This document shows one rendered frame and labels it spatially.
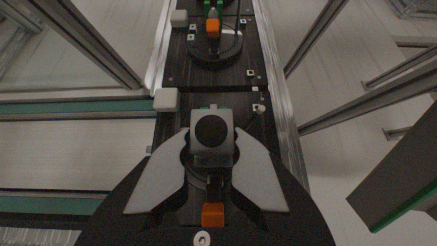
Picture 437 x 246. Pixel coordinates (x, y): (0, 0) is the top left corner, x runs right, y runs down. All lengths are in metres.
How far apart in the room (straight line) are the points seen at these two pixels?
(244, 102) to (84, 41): 0.27
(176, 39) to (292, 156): 0.39
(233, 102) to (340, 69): 0.46
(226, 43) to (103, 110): 0.33
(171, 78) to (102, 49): 0.12
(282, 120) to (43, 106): 0.57
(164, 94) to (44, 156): 0.34
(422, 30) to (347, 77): 0.54
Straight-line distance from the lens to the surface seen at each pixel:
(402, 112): 0.70
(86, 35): 0.27
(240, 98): 0.26
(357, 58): 0.72
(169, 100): 0.25
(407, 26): 1.08
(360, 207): 0.28
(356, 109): 0.24
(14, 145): 0.59
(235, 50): 0.32
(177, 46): 0.38
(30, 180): 0.52
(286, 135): 0.28
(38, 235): 0.41
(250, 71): 0.30
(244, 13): 0.48
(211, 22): 0.24
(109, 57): 0.29
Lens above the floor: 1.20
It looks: 71 degrees down
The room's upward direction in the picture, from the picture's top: 1 degrees counter-clockwise
